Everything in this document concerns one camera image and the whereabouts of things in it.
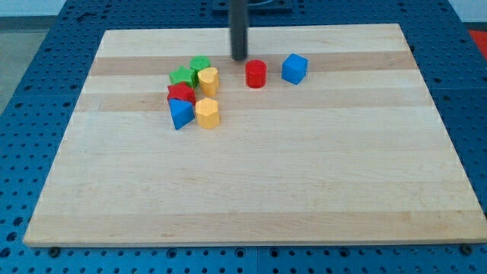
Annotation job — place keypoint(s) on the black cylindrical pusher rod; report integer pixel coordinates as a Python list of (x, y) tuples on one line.
[(238, 24)]

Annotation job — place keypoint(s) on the blue triangle block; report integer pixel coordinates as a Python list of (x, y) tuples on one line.
[(181, 112)]

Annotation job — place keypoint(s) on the yellow heart block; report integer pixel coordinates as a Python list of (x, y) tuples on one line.
[(209, 81)]

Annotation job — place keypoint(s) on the green cylinder block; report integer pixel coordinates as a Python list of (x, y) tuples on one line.
[(198, 63)]

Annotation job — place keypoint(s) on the green star block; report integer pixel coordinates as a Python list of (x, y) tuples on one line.
[(184, 75)]

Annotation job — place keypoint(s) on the red cylinder block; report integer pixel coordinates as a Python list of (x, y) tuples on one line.
[(255, 71)]

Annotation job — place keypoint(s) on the red star-shaped block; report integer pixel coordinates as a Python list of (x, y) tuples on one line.
[(181, 91)]

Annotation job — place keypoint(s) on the yellow hexagon block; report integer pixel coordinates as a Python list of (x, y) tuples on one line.
[(207, 113)]

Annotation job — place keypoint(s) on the blue cube block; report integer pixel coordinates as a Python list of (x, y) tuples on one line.
[(294, 68)]

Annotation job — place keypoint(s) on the light wooden board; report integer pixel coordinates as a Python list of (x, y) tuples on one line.
[(355, 154)]

